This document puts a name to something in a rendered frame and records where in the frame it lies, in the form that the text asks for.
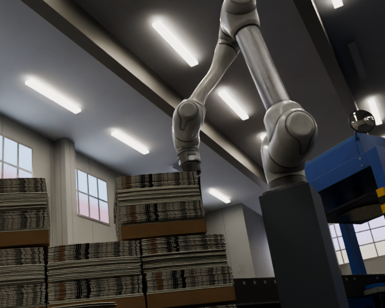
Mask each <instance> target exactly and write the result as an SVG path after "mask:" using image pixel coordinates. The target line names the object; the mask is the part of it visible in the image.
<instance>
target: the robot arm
mask: <svg viewBox="0 0 385 308"><path fill-rule="evenodd" d="M220 22H221V24H220V30H219V39H218V43H217V45H216V49H215V52H214V57H213V61H212V65H211V68H210V70H209V72H208V73H207V75H206V76H205V77H204V79H203V80H202V81H201V82H200V84H199V85H198V86H197V87H196V89H195V91H194V92H193V93H192V95H191V96H190V97H189V98H188V99H184V100H183V101H182V102H181V103H180V104H179V105H178V106H177V107H176V108H175V111H174V115H173V122H172V124H173V126H172V138H173V142H174V147H175V150H176V152H177V157H178V163H179V166H180V167H181V171H182V172H196V176H197V180H198V181H197V182H198V184H197V185H199V191H200V196H201V198H200V199H202V193H201V186H200V173H201V169H200V164H201V160H200V152H199V143H200V138H199V132H200V129H201V127H202V125H203V122H204V118H205V114H206V109H205V107H204V103H205V100H206V98H207V96H208V94H209V93H210V92H211V91H212V90H213V89H214V87H215V86H216V85H217V84H218V82H219V81H220V80H221V78H222V77H223V75H224V73H225V72H226V70H227V69H228V67H229V66H230V64H231V63H232V62H233V61H234V59H235V58H236V56H237V54H238V53H239V52H240V50H241V52H242V54H243V57H244V59H245V61H246V64H247V66H248V69H249V71H250V73H251V76H252V78H253V80H254V82H255V85H256V87H257V90H258V92H259V94H260V97H261V99H262V101H263V104H264V106H265V109H266V111H267V112H266V114H265V117H264V120H263V121H264V124H265V128H266V133H267V135H266V136H265V137H264V139H263V142H262V146H261V156H262V164H263V169H264V173H265V177H266V180H267V183H268V189H269V191H265V192H263V193H262V195H265V194H269V193H273V192H276V191H280V190H283V189H287V188H291V187H294V186H298V185H301V184H304V183H307V179H306V174H305V169H304V168H305V165H306V159H307V157H308V156H309V155H310V153H311V151H312V150H313V148H314V146H315V143H316V141H317V136H318V128H317V124H316V122H315V120H314V118H313V117H312V116H311V115H310V114H309V113H308V112H307V111H305V110H304V109H303V108H302V107H301V105H300V104H298V103H296V102H294V101H291V99H290V97H289V96H288V93H287V91H286V88H285V86H284V84H283V82H282V80H281V77H280V75H279V73H278V71H277V68H276V66H275V64H274V62H273V60H272V58H271V55H270V53H269V51H268V49H267V47H266V45H265V42H264V40H263V38H262V35H261V33H260V31H259V29H260V22H259V16H258V13H257V7H256V1H255V0H224V2H223V4H222V9H221V17H220Z"/></svg>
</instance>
